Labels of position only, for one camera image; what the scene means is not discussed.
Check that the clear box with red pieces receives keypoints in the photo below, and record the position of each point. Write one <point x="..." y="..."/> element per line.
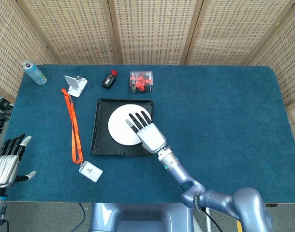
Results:
<point x="141" y="82"/>

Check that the white badge card holder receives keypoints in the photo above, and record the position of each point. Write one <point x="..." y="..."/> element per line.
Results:
<point x="90" y="171"/>

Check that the white folding phone stand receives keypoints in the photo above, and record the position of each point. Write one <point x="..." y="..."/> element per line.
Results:
<point x="76" y="87"/>

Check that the light blue drink can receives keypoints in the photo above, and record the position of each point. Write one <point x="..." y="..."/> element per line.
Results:
<point x="35" y="73"/>

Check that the blue felt table mat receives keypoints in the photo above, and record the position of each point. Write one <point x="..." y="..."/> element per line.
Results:
<point x="222" y="108"/>

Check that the white round plate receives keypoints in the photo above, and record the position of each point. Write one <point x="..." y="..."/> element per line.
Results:
<point x="121" y="130"/>

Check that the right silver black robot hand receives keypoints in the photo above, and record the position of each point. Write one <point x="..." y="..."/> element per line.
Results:
<point x="151" y="137"/>

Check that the black under-table control box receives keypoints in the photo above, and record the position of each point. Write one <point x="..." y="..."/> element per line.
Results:
<point x="272" y="205"/>

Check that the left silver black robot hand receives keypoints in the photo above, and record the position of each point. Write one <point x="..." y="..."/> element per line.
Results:
<point x="3" y="168"/>

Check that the black square plastic tray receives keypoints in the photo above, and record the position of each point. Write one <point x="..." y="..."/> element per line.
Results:
<point x="101" y="145"/>

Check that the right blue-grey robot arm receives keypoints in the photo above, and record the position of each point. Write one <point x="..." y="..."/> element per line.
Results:
<point x="183" y="174"/>

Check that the woven bamboo screen panel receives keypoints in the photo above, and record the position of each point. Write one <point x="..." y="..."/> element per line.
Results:
<point x="229" y="31"/>
<point x="287" y="60"/>
<point x="70" y="31"/>
<point x="152" y="31"/>
<point x="7" y="48"/>

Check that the blue-grey robot torso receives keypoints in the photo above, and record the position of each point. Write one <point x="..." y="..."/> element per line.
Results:
<point x="142" y="217"/>

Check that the white table leg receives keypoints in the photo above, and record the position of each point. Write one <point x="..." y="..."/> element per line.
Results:
<point x="208" y="226"/>

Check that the black bottle with red cap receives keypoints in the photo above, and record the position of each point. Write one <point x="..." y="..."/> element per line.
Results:
<point x="107" y="81"/>

